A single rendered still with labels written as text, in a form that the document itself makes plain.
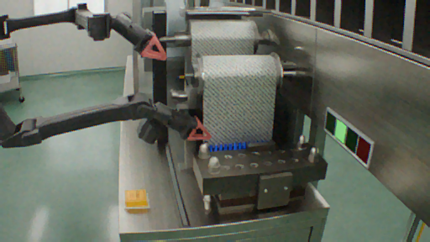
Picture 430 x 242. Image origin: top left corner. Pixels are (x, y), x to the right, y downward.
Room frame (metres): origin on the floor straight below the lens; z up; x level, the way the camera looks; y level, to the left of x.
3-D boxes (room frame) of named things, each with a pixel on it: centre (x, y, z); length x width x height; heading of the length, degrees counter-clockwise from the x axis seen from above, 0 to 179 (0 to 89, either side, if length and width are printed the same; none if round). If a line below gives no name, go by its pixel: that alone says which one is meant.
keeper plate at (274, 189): (0.90, -0.18, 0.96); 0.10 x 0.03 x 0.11; 103
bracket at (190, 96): (1.16, 0.10, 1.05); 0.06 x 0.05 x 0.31; 103
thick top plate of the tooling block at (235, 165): (0.99, -0.15, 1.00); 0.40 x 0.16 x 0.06; 103
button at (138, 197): (0.92, 0.24, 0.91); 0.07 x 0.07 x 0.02; 13
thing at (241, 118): (1.10, -0.08, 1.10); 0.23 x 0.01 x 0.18; 103
